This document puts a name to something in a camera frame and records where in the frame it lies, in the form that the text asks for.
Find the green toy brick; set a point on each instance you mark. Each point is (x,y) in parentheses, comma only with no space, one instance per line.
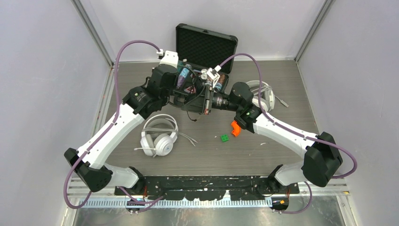
(224,138)

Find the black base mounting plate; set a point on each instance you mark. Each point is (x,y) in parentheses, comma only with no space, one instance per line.
(205,188)

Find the black poker chip case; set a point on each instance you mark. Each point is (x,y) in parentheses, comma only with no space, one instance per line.
(201,49)

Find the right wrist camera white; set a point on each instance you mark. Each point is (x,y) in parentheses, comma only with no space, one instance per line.
(213,75)

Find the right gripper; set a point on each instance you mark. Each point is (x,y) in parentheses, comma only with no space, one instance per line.
(200,104)

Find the black headphones with cable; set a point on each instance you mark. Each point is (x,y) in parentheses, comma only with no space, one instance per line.
(194,90)

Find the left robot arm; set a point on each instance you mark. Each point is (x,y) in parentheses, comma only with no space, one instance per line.
(89,160)

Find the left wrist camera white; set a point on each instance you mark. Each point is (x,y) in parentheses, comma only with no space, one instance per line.
(168,58)

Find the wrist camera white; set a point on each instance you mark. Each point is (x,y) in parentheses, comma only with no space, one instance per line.
(168,58)
(213,75)

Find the orange toy brick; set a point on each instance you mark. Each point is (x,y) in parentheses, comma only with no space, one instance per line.
(236,129)

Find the white gaming headset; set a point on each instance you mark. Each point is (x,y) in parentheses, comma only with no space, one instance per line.
(267,99)

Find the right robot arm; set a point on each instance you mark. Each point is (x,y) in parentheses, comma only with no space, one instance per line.
(320,155)

